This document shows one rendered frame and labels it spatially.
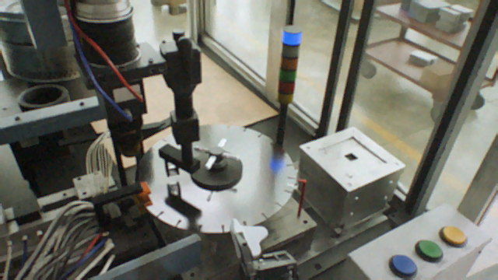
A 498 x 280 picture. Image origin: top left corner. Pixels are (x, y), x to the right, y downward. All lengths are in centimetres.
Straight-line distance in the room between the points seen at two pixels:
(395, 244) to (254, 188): 29
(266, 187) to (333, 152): 26
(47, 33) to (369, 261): 67
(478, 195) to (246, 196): 48
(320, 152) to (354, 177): 11
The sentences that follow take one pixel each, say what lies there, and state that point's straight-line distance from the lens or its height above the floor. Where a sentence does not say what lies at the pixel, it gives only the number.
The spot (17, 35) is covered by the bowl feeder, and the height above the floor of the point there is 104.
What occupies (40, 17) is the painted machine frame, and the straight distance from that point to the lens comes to 71.
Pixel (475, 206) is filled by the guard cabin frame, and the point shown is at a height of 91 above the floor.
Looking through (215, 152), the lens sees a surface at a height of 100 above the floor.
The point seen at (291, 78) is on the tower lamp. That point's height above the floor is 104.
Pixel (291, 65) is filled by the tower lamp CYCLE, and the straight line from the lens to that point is 96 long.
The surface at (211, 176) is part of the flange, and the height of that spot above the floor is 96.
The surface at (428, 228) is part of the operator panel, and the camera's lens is 89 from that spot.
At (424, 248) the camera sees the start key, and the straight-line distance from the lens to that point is 83.
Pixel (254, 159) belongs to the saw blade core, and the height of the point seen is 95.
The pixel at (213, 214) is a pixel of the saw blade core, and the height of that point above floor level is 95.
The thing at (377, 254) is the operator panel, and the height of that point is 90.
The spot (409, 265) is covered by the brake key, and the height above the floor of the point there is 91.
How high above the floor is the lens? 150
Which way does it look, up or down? 37 degrees down
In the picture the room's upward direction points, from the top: 3 degrees clockwise
